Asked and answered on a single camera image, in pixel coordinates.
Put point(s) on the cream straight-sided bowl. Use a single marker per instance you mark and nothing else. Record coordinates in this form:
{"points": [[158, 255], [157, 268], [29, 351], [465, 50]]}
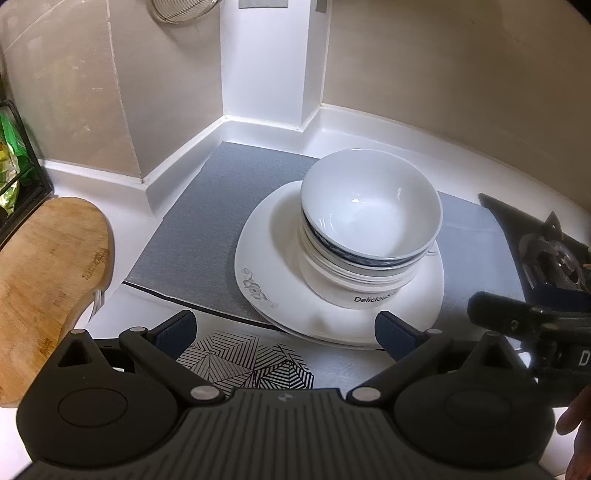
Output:
{"points": [[341, 293]]}

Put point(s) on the black glass gas cooktop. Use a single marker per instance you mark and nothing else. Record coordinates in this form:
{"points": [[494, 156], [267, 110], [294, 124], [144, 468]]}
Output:
{"points": [[503, 217]]}

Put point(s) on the person's right hand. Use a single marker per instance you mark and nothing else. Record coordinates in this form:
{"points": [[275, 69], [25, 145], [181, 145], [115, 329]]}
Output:
{"points": [[579, 420]]}

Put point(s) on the green snack packet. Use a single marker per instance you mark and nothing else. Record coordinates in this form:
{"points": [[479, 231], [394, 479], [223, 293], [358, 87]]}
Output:
{"points": [[9, 138]]}

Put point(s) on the grey dish mat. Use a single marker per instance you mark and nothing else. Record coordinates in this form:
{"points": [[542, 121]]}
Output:
{"points": [[203, 221]]}

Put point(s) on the black white geometric coaster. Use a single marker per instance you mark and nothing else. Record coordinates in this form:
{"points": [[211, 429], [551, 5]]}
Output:
{"points": [[231, 360]]}

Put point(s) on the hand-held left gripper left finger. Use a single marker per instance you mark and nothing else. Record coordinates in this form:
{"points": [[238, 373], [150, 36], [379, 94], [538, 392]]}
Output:
{"points": [[178, 330]]}

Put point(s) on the black cast iron pan support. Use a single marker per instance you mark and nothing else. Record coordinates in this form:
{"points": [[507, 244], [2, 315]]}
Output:
{"points": [[551, 226]]}

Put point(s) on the wooden cutting board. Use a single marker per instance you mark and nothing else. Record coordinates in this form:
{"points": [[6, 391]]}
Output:
{"points": [[41, 277]]}

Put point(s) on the oval white floral plate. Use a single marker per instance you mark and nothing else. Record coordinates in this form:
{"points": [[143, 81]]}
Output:
{"points": [[332, 340]]}

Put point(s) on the light blue ribbed bowl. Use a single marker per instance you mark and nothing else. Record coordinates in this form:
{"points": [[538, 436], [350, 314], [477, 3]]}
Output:
{"points": [[392, 273]]}

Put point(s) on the large white floral plate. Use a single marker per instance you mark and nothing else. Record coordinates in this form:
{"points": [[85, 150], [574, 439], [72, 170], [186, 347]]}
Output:
{"points": [[277, 230]]}

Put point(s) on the white bowl with blue pattern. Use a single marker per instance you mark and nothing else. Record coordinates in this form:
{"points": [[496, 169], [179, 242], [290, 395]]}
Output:
{"points": [[369, 207]]}

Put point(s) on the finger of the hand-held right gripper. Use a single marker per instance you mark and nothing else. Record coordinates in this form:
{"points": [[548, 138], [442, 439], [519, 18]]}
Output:
{"points": [[498, 309], [563, 295]]}

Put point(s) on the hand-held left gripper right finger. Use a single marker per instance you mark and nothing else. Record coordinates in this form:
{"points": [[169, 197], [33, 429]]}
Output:
{"points": [[392, 334]]}

